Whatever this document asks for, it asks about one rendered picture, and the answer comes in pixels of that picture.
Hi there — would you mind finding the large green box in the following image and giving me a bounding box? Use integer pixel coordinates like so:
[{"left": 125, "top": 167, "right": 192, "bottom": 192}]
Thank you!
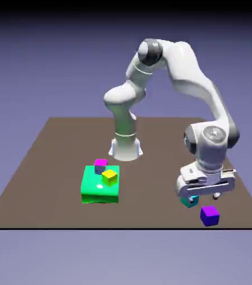
[{"left": 80, "top": 165, "right": 120, "bottom": 205}]

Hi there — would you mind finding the small yellow cube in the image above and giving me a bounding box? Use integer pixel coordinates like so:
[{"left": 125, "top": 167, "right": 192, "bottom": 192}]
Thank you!
[{"left": 101, "top": 169, "right": 119, "bottom": 188}]

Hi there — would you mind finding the small teal cube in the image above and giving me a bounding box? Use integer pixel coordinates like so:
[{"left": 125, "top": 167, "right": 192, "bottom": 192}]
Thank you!
[{"left": 180, "top": 195, "right": 200, "bottom": 209}]

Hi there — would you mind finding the small magenta cube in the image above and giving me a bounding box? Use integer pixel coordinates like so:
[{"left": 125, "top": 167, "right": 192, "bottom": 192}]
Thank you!
[{"left": 94, "top": 158, "right": 108, "bottom": 176}]

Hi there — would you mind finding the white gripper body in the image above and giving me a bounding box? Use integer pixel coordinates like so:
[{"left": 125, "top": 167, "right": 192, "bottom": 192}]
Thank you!
[{"left": 176, "top": 169, "right": 238, "bottom": 198}]

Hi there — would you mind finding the small purple cube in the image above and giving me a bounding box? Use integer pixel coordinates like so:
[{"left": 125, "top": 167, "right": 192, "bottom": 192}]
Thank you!
[{"left": 200, "top": 205, "right": 220, "bottom": 227}]

